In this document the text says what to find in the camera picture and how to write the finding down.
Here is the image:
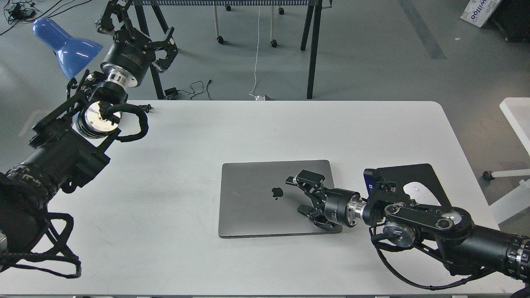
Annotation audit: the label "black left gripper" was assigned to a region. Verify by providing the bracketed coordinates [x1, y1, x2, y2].
[96, 0, 179, 88]

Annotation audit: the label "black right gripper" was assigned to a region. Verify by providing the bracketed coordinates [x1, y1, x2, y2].
[284, 170, 367, 232]

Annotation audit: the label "grey laptop computer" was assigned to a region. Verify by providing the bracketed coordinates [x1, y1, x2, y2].
[218, 160, 342, 239]

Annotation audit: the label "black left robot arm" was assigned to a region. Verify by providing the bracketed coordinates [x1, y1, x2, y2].
[0, 0, 178, 279]

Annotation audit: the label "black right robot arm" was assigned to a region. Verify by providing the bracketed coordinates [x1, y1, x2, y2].
[285, 163, 529, 298]

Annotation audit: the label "blue desk lamp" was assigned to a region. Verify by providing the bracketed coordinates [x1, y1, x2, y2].
[32, 18, 103, 80]

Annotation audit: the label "white computer mouse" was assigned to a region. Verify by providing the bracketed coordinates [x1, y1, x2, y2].
[403, 181, 441, 206]

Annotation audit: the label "black mouse pad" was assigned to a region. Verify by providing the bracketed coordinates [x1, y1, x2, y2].
[374, 163, 452, 209]

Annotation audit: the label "white rolling rack legs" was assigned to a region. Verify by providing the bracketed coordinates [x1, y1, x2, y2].
[212, 0, 286, 49]

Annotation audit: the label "black table with trestle legs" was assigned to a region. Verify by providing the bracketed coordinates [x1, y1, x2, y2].
[131, 0, 325, 99]

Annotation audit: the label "white cardboard box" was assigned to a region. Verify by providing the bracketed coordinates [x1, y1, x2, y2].
[460, 0, 502, 28]

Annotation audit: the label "black power adapter with cable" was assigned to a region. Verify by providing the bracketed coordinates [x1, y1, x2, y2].
[164, 79, 212, 101]

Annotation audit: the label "white hanging cable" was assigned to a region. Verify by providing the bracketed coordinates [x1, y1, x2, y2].
[248, 6, 275, 101]

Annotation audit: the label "black cables on floor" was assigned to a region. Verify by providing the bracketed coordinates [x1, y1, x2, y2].
[0, 0, 94, 36]

